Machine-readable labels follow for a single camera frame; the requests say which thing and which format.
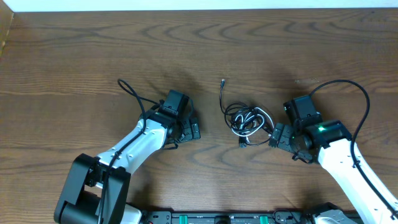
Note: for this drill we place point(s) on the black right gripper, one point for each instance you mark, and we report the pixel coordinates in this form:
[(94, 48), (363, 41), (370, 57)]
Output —
[(283, 140)]

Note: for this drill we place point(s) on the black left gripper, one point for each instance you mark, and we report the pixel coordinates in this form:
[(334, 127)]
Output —
[(189, 134)]

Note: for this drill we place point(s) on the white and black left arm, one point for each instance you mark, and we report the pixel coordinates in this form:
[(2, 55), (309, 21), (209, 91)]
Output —
[(96, 188)]

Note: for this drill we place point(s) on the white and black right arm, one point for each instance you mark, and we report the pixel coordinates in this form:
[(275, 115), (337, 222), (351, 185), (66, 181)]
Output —
[(328, 143)]

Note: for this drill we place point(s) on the brown cardboard panel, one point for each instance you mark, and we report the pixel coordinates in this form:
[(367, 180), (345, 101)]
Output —
[(6, 19)]

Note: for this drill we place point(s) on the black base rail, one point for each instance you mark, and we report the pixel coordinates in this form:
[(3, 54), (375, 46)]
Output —
[(324, 213)]

